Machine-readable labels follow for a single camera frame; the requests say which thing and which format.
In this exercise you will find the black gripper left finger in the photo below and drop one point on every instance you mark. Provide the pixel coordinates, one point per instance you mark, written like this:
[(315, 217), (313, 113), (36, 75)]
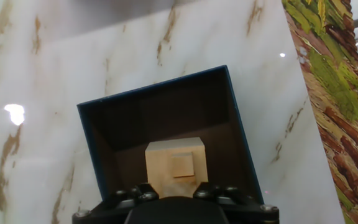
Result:
[(135, 196)]

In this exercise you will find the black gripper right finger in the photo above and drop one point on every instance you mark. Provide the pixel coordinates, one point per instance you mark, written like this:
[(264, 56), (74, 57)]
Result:
[(216, 196)]

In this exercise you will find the dark blue open box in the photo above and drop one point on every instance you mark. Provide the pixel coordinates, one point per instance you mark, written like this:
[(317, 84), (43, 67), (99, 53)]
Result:
[(166, 109)]

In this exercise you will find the large wooden block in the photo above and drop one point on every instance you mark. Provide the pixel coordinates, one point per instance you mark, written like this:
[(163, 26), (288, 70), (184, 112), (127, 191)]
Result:
[(160, 165)]

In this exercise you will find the white marble pattern board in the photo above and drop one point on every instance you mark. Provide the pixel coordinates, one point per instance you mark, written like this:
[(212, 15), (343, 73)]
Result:
[(57, 77)]

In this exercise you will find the yellow green painted cloth strip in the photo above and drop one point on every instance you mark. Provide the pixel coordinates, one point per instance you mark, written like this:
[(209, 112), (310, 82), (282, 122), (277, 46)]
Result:
[(337, 93)]

